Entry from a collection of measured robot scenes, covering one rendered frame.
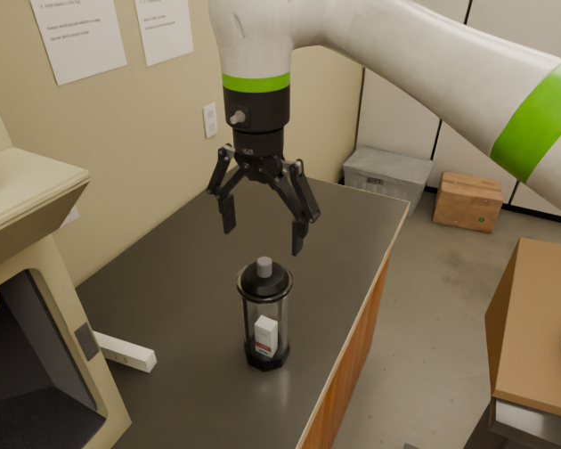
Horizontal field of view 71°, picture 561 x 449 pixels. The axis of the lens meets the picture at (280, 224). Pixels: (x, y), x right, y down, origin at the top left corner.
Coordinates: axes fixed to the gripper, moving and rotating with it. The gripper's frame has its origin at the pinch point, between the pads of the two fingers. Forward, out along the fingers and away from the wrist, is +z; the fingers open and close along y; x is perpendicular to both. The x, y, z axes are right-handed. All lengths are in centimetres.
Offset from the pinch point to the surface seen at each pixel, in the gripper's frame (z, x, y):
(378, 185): 106, 211, -24
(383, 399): 127, 61, 24
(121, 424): 30.2, -27.6, -15.2
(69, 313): 0.1, -27.5, -15.1
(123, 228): 29, 16, -58
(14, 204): -24.1, -32.8, -4.0
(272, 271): 9.0, 1.2, 1.3
